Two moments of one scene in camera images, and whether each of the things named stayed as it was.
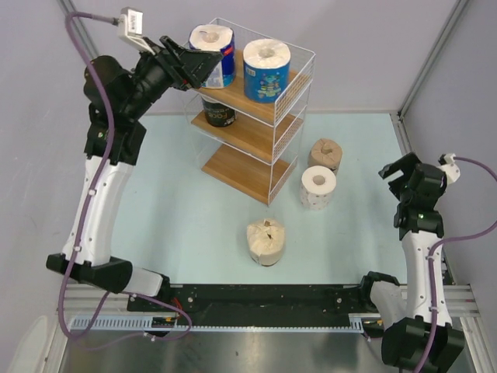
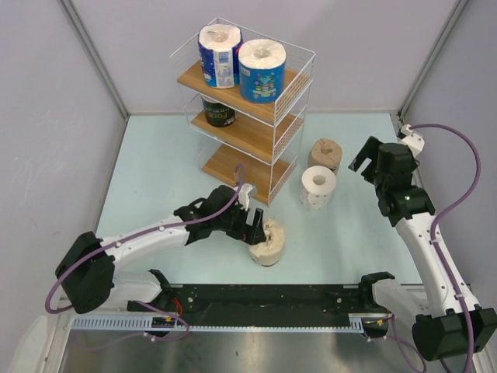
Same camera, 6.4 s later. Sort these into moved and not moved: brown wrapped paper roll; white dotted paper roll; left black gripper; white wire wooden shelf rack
Moved: left black gripper
Not moved: white wire wooden shelf rack; white dotted paper roll; brown wrapped paper roll
